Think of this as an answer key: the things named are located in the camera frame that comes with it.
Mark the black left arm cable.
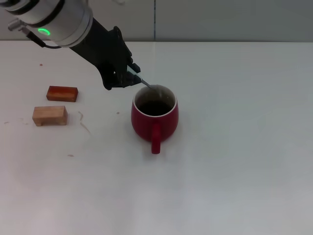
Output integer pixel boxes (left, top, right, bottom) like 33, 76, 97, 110
7, 19, 62, 49

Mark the dark coffee liquid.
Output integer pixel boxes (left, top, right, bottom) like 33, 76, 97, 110
136, 100, 174, 116

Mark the red ceramic cup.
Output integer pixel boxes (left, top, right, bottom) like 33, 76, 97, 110
131, 84, 179, 155

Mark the light wooden block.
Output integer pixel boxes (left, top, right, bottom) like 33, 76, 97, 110
32, 105, 68, 127

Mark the blue handled metal spoon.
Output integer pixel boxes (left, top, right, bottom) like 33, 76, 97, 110
127, 69, 163, 95

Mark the reddish brown wooden block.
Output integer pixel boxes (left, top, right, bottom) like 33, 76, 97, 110
46, 85, 79, 102

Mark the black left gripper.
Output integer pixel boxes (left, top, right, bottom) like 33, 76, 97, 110
69, 18, 143, 91

